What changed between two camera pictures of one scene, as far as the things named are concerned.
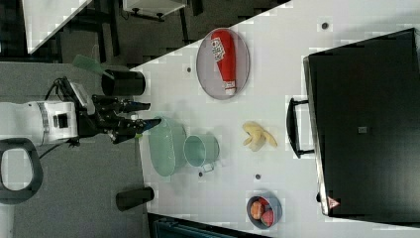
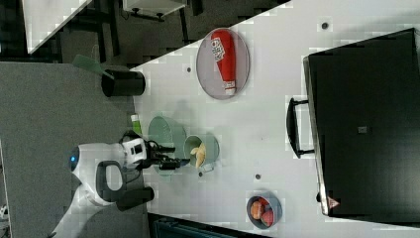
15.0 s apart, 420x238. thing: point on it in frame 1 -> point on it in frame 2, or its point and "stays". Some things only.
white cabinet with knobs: x=155 y=7 stays
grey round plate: x=207 y=70 stays
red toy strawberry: x=267 y=218 stays
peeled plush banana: x=258 y=136 -> x=200 y=153
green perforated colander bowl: x=167 y=147 stays
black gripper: x=106 y=116 -> x=155 y=158
